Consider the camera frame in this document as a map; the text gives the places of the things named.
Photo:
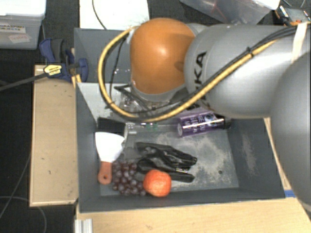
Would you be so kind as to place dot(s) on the black crumpled glove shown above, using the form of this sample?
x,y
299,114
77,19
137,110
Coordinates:
x,y
167,156

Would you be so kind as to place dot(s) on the grey metal bin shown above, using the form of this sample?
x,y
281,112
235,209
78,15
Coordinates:
x,y
213,154

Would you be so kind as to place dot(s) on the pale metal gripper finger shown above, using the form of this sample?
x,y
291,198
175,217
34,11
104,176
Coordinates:
x,y
130,128

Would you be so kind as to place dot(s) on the purple spray bottle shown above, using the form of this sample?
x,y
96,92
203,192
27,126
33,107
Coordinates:
x,y
196,124

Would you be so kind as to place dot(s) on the pale wood flat board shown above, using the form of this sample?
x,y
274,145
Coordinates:
x,y
53,142

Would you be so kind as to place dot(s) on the purple toy grape bunch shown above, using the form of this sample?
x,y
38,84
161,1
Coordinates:
x,y
125,178

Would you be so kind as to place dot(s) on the orange toy fruit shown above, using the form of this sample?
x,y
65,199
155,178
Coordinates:
x,y
157,183

